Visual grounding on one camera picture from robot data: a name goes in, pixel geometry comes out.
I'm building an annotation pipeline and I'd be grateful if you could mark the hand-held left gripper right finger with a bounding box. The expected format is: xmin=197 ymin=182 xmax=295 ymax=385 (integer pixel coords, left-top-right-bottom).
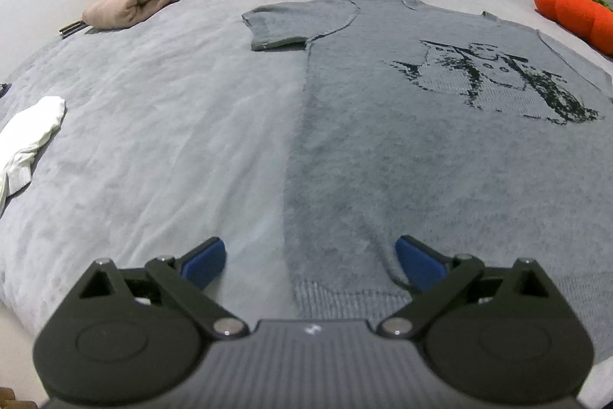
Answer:
xmin=380 ymin=235 xmax=551 ymax=338

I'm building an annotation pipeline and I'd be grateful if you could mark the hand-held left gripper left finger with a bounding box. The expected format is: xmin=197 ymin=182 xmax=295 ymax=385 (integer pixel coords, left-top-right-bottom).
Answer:
xmin=78 ymin=237 xmax=250 ymax=338

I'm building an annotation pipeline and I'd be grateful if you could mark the grey knit sweater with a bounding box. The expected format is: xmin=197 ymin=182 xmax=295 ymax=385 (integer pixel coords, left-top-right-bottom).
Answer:
xmin=242 ymin=0 xmax=613 ymax=364

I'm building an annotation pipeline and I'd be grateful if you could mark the grey bed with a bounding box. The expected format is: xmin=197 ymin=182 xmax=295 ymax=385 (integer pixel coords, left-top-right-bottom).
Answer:
xmin=0 ymin=0 xmax=613 ymax=409

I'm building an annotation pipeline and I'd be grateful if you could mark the white cloth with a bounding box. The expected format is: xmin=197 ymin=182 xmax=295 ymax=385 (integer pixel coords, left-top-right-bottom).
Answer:
xmin=0 ymin=96 xmax=66 ymax=218

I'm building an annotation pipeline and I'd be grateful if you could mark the folded pink garment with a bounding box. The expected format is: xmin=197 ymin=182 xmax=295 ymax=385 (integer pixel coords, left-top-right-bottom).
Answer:
xmin=82 ymin=0 xmax=191 ymax=31

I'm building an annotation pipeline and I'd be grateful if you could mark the small orange pumpkin cushion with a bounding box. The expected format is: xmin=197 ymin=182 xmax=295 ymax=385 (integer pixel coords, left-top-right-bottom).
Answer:
xmin=534 ymin=0 xmax=613 ymax=56

